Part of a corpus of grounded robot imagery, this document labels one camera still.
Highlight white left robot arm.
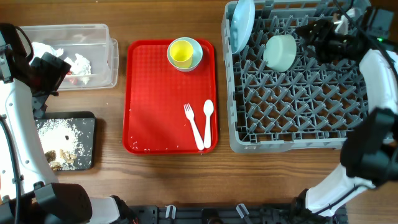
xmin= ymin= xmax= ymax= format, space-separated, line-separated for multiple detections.
xmin=1 ymin=23 xmax=135 ymax=223

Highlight white napkin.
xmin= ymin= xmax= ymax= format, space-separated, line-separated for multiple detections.
xmin=64 ymin=54 xmax=91 ymax=85
xmin=32 ymin=42 xmax=64 ymax=58

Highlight white plastic spoon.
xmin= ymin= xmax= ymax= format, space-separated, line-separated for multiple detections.
xmin=203 ymin=100 xmax=214 ymax=149

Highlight light blue plate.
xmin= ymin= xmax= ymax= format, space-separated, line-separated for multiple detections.
xmin=230 ymin=0 xmax=256 ymax=54

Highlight red strawberry snack wrapper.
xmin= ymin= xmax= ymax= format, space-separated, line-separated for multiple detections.
xmin=65 ymin=71 xmax=81 ymax=85

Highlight grey dishwasher rack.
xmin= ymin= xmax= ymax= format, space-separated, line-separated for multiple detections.
xmin=221 ymin=0 xmax=398 ymax=154

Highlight rice and food scraps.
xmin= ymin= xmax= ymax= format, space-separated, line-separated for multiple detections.
xmin=36 ymin=119 xmax=85 ymax=171

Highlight yellow plastic cup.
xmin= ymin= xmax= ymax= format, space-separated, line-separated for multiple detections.
xmin=170 ymin=40 xmax=193 ymax=68

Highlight red plastic tray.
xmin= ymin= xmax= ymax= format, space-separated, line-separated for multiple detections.
xmin=122 ymin=39 xmax=218 ymax=155

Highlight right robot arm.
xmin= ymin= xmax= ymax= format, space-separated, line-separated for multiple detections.
xmin=289 ymin=19 xmax=397 ymax=223

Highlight black food waste tray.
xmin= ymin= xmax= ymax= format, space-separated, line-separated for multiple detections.
xmin=35 ymin=111 xmax=96 ymax=171

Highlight light green bowl under cup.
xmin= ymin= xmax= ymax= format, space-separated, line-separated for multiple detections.
xmin=167 ymin=37 xmax=203 ymax=72

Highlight white plastic fork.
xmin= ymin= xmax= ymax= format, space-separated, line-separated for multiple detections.
xmin=183 ymin=103 xmax=205 ymax=151

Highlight clear plastic waste bin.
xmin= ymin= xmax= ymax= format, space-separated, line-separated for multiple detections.
xmin=21 ymin=24 xmax=119 ymax=90

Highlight light green bowl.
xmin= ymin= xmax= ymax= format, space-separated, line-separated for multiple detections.
xmin=167 ymin=37 xmax=203 ymax=72
xmin=263 ymin=35 xmax=297 ymax=72

